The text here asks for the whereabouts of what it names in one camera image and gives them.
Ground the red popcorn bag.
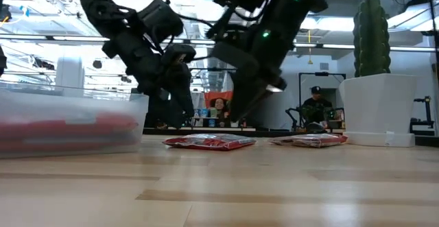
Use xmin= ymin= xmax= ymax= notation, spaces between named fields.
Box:
xmin=0 ymin=112 xmax=140 ymax=139
xmin=268 ymin=132 xmax=349 ymax=149
xmin=162 ymin=132 xmax=258 ymax=152

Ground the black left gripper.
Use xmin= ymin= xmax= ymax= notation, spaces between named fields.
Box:
xmin=102 ymin=30 xmax=198 ymax=129

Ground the white planter pot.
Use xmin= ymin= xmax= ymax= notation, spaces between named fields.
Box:
xmin=338 ymin=73 xmax=418 ymax=148

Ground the green cactus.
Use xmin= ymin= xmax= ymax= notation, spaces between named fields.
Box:
xmin=353 ymin=0 xmax=392 ymax=78

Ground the translucent plastic bin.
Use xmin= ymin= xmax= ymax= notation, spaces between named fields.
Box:
xmin=0 ymin=82 xmax=150 ymax=160

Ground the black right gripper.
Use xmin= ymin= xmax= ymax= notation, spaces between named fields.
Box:
xmin=209 ymin=27 xmax=289 ymax=123

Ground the person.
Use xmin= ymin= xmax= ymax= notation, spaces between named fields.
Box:
xmin=209 ymin=97 xmax=232 ymax=128

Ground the person wearing cap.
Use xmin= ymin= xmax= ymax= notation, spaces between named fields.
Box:
xmin=300 ymin=86 xmax=334 ymax=127

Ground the white cylindrical pillar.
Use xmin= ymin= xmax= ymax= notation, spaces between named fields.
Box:
xmin=55 ymin=56 xmax=86 ymax=98

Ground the black metal stand frame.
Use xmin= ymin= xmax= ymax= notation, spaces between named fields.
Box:
xmin=297 ymin=71 xmax=347 ymax=127

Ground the orange chair back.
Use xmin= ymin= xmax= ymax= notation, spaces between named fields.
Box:
xmin=204 ymin=90 xmax=235 ymax=110

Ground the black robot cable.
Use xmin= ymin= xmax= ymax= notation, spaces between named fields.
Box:
xmin=170 ymin=11 xmax=214 ymax=29

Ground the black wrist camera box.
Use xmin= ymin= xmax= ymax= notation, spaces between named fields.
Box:
xmin=137 ymin=0 xmax=185 ymax=45

